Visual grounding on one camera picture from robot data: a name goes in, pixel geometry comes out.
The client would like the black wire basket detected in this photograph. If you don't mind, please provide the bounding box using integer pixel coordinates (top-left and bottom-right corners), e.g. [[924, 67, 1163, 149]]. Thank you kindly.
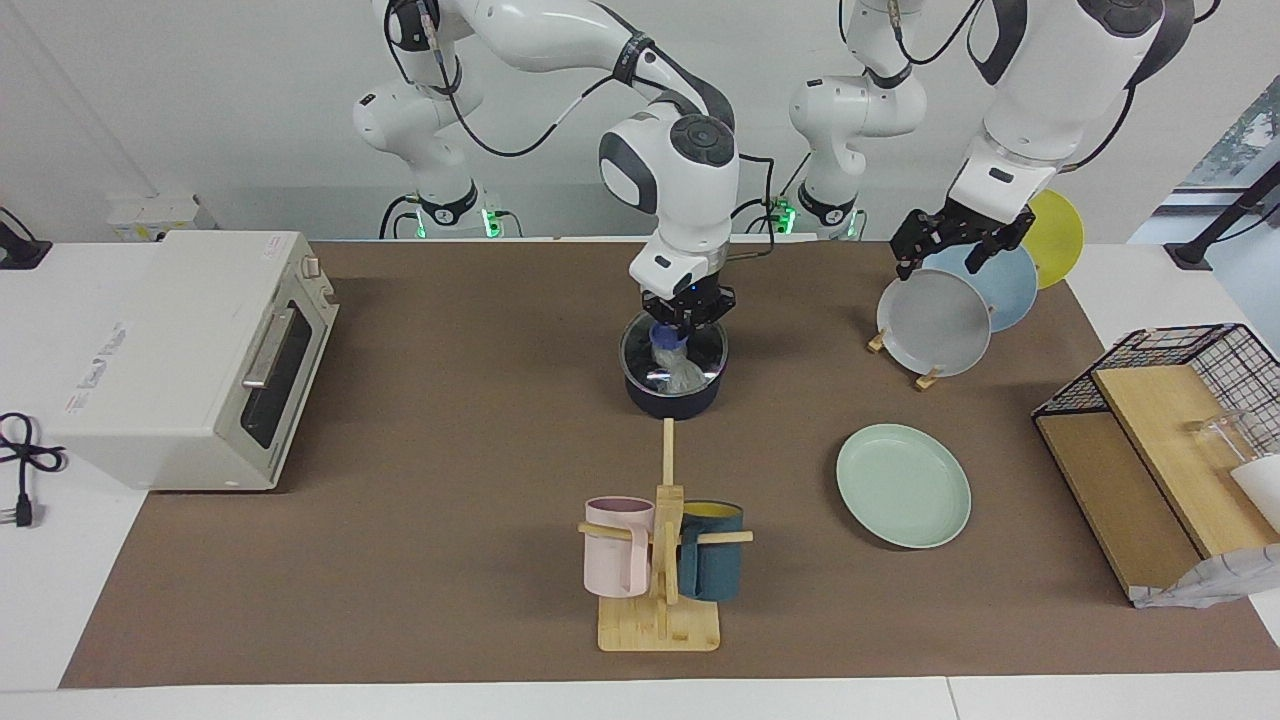
[[1032, 323, 1280, 456]]

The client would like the pink mug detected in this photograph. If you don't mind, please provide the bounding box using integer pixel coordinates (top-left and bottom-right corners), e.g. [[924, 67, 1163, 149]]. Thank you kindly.
[[584, 496, 656, 599]]

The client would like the light blue plate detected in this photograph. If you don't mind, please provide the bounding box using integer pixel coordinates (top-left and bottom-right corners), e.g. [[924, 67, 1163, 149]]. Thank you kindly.
[[925, 243, 1039, 333]]

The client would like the brown table mat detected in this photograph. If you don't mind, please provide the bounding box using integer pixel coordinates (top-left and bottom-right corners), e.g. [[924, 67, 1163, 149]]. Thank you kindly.
[[60, 240, 1280, 689]]

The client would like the clear glass cup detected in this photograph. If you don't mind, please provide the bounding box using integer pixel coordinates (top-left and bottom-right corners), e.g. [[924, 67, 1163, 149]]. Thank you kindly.
[[1188, 410, 1266, 471]]

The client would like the grey patterned bag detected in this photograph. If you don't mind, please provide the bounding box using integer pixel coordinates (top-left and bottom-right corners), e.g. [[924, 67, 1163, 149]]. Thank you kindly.
[[1130, 545, 1280, 609]]

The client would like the mint green plate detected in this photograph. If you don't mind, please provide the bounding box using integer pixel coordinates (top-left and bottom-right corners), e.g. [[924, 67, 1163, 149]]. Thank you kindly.
[[836, 423, 972, 550]]

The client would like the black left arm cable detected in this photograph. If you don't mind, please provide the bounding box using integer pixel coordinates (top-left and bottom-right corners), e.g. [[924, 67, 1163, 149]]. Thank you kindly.
[[1060, 85, 1143, 171]]

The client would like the dark blue saucepan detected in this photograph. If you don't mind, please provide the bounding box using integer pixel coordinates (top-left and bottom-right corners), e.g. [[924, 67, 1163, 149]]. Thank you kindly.
[[620, 312, 731, 421]]

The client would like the white cup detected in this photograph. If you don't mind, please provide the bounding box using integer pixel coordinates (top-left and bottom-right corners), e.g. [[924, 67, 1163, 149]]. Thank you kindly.
[[1230, 455, 1280, 531]]

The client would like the wooden shelf unit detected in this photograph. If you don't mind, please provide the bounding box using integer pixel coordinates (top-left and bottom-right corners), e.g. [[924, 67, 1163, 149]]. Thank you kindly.
[[1035, 365, 1280, 601]]

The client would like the dark teal mug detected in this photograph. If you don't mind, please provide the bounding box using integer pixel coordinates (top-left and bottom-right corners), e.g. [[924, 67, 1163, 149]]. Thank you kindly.
[[678, 500, 745, 602]]

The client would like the wooden plate rack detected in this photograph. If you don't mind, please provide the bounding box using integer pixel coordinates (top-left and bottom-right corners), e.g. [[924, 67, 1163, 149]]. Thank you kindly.
[[868, 328, 941, 391]]

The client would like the white vermicelli bundle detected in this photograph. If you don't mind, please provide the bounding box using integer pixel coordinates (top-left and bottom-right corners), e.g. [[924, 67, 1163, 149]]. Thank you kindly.
[[652, 342, 707, 394]]

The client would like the black table clamp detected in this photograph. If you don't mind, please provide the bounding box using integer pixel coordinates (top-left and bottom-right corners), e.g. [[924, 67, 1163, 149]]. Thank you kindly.
[[0, 207, 53, 271]]

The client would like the glass lid with blue knob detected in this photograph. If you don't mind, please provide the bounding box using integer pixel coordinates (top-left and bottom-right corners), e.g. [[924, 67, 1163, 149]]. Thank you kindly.
[[620, 312, 730, 397]]

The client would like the wooden mug tree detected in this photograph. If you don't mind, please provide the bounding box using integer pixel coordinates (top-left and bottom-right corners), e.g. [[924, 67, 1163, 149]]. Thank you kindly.
[[578, 418, 754, 653]]

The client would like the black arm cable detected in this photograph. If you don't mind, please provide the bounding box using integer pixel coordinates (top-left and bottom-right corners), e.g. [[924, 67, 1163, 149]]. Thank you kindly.
[[385, 0, 776, 263], [1060, 85, 1143, 171]]

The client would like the white toaster oven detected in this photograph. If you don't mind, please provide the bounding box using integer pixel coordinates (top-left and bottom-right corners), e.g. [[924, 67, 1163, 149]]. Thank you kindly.
[[45, 230, 341, 493]]

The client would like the yellow plate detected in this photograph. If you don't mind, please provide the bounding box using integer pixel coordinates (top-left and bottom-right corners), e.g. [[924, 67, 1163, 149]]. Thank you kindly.
[[1020, 188, 1085, 291]]

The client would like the grey plate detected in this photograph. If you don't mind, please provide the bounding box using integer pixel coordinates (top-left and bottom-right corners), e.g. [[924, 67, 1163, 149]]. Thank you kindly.
[[877, 268, 992, 379]]

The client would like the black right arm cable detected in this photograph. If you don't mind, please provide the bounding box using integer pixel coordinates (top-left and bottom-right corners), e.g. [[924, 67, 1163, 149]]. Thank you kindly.
[[385, 0, 776, 263]]

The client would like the black power cord with plug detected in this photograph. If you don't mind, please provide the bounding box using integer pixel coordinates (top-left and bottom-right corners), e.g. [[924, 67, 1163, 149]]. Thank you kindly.
[[0, 412, 69, 529]]

